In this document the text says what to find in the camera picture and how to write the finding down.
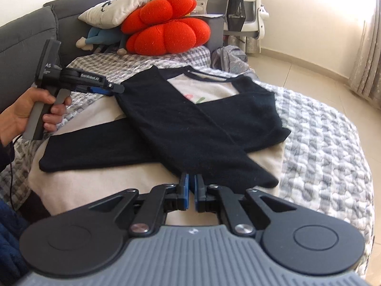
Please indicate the person's navy knit clothing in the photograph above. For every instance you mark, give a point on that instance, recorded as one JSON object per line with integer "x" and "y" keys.
{"x": 10, "y": 238}

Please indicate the grey white quilted blanket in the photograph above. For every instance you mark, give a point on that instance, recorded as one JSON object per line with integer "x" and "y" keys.
{"x": 321, "y": 143}

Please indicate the white printed pillow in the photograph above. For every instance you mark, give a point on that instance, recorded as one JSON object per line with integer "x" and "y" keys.
{"x": 119, "y": 7}

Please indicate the black and cream raglan sweater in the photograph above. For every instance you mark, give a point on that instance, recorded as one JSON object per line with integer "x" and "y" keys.
{"x": 184, "y": 131}

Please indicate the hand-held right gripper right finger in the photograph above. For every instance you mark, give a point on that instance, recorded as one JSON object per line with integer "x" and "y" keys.
{"x": 197, "y": 192}

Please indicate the white paper sheet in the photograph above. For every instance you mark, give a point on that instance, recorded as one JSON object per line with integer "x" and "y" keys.
{"x": 205, "y": 15}

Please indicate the blue plush doll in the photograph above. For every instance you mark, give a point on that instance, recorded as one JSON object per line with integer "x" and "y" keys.
{"x": 102, "y": 37}

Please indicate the orange pumpkin cushion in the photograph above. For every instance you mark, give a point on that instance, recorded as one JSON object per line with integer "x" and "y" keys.
{"x": 169, "y": 40}
{"x": 166, "y": 9}

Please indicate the beige star patterned curtain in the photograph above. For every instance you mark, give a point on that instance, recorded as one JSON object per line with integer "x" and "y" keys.
{"x": 367, "y": 50}

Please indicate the white grey office chair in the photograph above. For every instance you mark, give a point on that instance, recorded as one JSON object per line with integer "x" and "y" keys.
{"x": 253, "y": 6}

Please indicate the black paper bag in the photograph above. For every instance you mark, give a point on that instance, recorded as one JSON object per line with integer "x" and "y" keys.
{"x": 236, "y": 12}

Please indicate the person's left hand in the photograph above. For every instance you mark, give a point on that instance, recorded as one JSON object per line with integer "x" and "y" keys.
{"x": 18, "y": 114}

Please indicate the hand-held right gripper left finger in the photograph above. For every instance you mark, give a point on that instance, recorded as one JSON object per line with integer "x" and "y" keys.
{"x": 185, "y": 192}

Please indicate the grey patterned backpack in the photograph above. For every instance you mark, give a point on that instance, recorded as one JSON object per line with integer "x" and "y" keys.
{"x": 232, "y": 59}

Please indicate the grey white gingham sheet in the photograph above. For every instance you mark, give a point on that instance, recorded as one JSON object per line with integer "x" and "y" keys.
{"x": 178, "y": 58}

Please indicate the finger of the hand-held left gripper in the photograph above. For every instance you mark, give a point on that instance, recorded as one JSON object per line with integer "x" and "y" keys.
{"x": 117, "y": 88}
{"x": 96, "y": 90}

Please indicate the grey fabric sofa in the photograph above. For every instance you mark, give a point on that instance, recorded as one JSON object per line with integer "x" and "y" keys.
{"x": 23, "y": 35}

